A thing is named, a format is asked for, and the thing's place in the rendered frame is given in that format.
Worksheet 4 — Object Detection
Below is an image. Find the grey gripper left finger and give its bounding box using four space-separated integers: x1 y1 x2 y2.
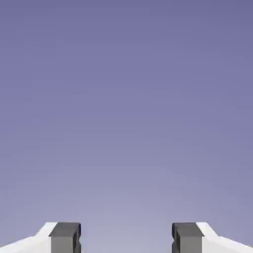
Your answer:
0 221 82 253

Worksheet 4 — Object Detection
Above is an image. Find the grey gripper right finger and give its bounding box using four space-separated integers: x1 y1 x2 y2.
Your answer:
171 221 253 253

